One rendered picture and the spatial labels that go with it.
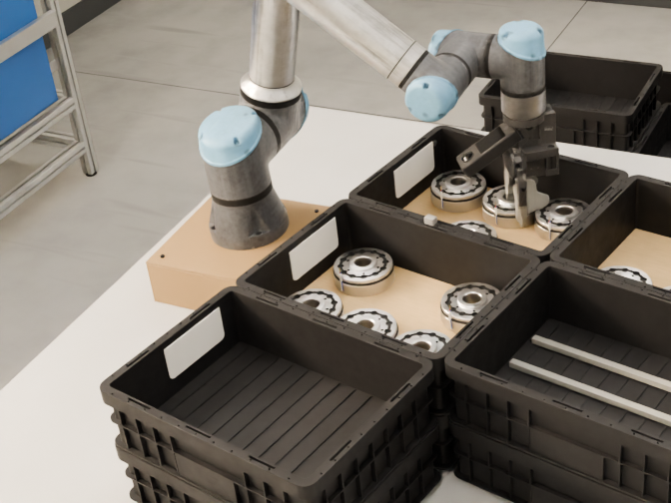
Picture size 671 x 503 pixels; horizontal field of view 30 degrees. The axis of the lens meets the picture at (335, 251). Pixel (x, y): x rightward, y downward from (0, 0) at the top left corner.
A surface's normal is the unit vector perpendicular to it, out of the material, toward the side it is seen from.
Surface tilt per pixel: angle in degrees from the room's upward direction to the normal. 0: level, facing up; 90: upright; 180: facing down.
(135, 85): 0
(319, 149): 0
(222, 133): 9
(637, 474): 90
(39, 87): 90
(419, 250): 90
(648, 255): 0
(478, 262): 90
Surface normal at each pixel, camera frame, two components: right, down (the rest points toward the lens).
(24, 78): 0.88, 0.18
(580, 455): -0.61, 0.49
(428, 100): -0.43, 0.56
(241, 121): -0.19, -0.74
